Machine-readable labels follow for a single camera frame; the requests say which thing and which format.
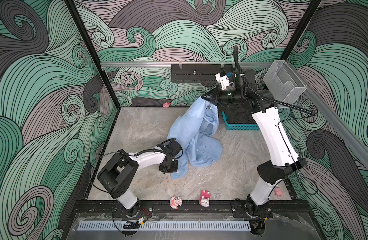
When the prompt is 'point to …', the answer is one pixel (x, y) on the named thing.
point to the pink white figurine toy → (175, 202)
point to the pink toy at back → (166, 104)
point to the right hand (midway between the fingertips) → (202, 96)
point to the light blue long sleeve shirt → (194, 130)
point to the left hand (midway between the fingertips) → (173, 170)
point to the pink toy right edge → (278, 191)
